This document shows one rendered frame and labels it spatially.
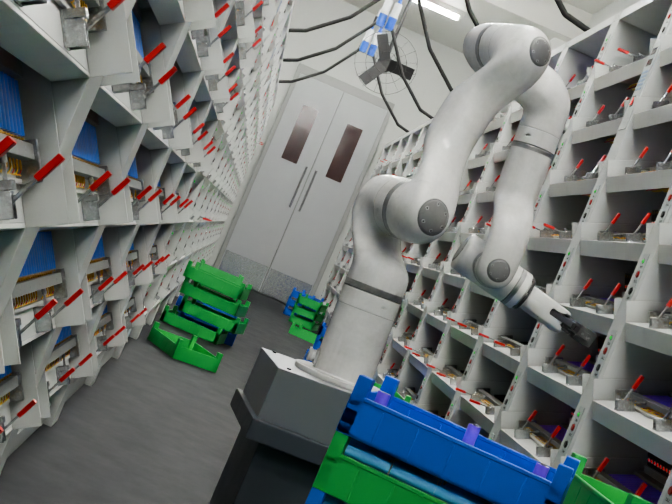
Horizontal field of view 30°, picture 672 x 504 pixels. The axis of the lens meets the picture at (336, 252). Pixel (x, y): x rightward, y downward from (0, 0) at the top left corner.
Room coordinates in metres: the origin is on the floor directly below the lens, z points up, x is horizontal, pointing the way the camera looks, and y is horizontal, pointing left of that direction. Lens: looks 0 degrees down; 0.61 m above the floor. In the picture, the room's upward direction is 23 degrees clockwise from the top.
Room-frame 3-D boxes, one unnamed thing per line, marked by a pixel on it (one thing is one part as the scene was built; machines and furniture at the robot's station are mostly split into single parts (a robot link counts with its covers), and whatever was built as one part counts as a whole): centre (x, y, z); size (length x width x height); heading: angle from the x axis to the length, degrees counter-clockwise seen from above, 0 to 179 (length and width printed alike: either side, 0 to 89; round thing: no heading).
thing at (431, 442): (1.70, -0.26, 0.44); 0.30 x 0.20 x 0.08; 75
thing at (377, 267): (2.51, -0.08, 0.69); 0.19 x 0.12 x 0.24; 31
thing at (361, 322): (2.48, -0.10, 0.48); 0.19 x 0.19 x 0.18
